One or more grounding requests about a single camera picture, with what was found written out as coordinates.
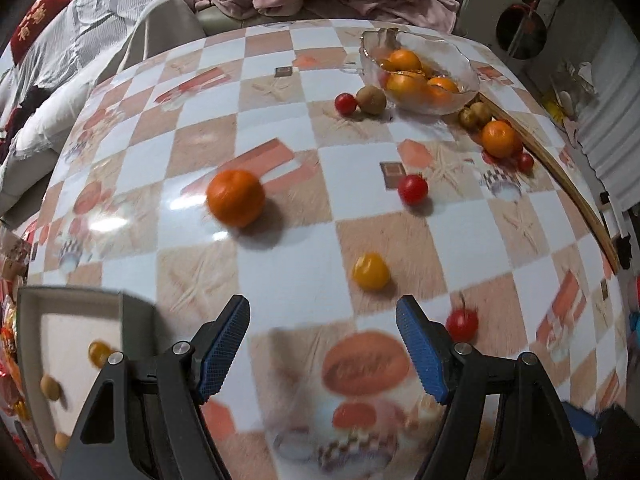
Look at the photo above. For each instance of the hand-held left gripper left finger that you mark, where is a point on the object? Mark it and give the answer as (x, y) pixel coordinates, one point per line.
(225, 350)

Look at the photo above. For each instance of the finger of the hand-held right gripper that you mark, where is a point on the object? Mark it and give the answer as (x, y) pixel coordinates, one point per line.
(581, 417)

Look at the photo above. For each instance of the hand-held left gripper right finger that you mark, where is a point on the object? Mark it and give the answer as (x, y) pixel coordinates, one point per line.
(425, 355)

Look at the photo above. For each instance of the small yellow tomato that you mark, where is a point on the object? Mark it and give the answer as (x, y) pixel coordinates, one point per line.
(370, 271)
(98, 353)

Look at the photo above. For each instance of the white rectangular tray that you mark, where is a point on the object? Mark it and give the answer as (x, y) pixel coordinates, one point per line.
(60, 325)

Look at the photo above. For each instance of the large orange mandarin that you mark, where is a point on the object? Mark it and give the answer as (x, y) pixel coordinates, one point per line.
(235, 197)

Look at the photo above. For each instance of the small tan fruit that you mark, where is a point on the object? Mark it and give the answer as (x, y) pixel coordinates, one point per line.
(50, 388)

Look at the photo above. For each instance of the small yellow fruit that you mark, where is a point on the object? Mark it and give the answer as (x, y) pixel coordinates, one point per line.
(61, 441)

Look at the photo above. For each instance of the colourful snack packets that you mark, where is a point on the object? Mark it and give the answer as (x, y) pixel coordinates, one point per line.
(9, 320)

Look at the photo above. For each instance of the long wooden strip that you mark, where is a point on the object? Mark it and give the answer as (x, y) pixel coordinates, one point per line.
(560, 170)

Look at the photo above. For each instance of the checkered printed tablecloth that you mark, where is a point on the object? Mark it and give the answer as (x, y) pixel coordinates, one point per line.
(320, 130)

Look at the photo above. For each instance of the small brown fruit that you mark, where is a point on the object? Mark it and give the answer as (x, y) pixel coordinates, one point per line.
(468, 118)
(482, 110)

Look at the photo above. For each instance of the brown kiwi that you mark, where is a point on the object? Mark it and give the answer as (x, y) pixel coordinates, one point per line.
(371, 99)

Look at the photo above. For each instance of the white corrugated panel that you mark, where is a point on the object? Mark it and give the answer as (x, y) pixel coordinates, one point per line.
(607, 155)

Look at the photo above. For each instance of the yellow plastic item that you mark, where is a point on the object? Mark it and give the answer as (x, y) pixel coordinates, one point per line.
(554, 108)

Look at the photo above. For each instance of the clear glass bowl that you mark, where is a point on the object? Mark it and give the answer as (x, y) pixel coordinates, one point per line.
(450, 67)

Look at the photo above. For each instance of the white quilt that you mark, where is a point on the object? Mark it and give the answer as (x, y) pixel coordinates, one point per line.
(35, 125)

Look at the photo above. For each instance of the beige sofa cushion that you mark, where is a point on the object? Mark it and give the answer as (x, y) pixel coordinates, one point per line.
(165, 27)

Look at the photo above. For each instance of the dark round disc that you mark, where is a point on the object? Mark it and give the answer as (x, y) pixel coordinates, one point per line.
(521, 33)

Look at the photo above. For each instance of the grey striped blanket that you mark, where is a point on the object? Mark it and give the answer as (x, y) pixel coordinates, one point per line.
(95, 20)

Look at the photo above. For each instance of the red printed cloth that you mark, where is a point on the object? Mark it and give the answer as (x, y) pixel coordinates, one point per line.
(37, 15)

